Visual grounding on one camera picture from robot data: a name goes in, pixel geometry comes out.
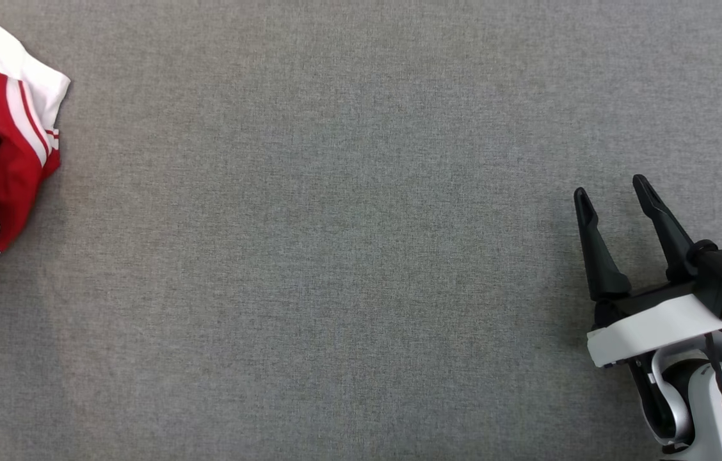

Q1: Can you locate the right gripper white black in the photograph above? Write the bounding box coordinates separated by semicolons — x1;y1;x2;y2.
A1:
573;174;722;370

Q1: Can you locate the red white lettered jersey shirt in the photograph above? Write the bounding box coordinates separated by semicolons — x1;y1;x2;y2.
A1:
0;3;72;286

